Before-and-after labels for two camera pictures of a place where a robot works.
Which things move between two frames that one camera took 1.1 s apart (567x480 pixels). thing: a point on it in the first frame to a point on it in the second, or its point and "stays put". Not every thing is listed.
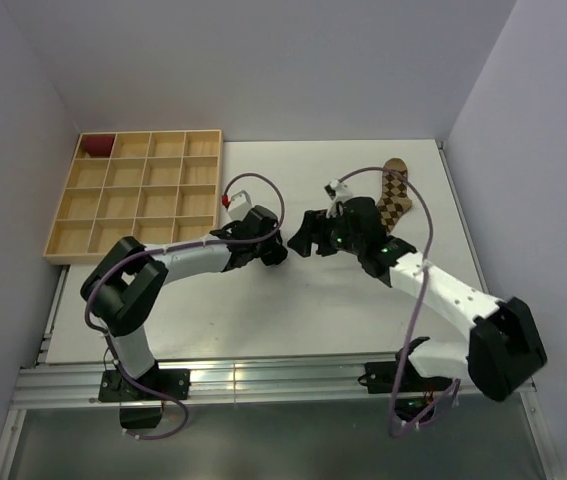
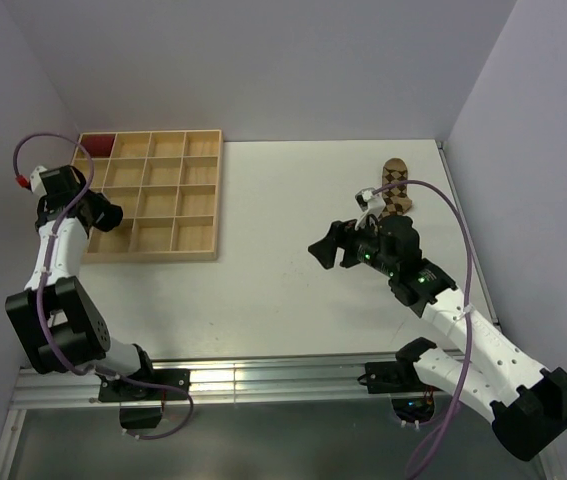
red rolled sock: [98, 145] stays put
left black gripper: [269, 243] to [81, 187]
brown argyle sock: [394, 201] stays put
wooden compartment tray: [157, 187] stays put
